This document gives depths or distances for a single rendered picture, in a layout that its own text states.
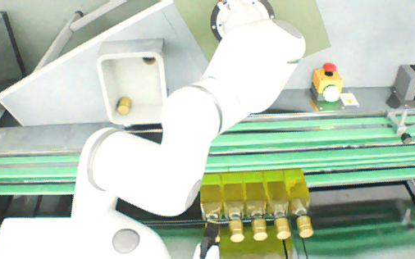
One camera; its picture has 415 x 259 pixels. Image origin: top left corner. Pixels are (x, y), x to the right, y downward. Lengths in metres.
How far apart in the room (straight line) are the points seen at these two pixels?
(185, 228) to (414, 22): 0.89
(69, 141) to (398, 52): 1.02
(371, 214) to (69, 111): 1.01
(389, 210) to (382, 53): 0.50
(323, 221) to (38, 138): 0.92
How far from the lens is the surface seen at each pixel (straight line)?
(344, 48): 1.13
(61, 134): 1.22
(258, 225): 0.94
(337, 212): 1.24
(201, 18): 0.92
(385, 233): 1.23
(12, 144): 1.26
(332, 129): 1.05
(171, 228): 1.12
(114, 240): 0.50
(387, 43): 1.18
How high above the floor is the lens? 1.69
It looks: 52 degrees down
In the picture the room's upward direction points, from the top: 177 degrees clockwise
